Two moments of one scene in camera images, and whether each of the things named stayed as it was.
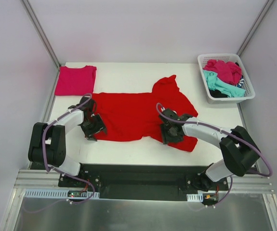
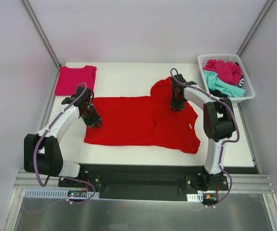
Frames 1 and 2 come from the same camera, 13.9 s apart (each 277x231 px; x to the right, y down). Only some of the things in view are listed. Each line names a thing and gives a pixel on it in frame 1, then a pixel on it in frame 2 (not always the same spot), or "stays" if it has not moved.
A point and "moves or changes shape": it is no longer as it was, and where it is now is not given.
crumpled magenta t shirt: (228, 71) stays
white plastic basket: (249, 93) stays
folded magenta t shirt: (75, 81) stays
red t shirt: (127, 115) moves or changes shape
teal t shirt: (215, 83) stays
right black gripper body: (171, 134) -> (177, 103)
